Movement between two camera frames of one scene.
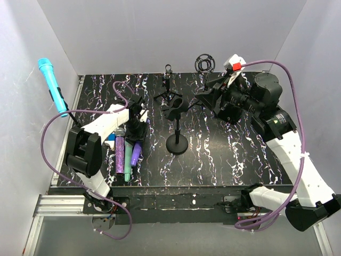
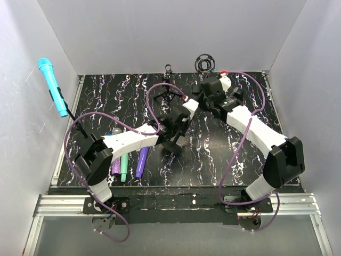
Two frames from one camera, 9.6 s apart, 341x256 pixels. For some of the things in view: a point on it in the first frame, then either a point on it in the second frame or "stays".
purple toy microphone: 136,152 → 141,161
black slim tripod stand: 166,82 stays
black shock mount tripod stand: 204,63 stays
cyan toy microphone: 46,65 stays
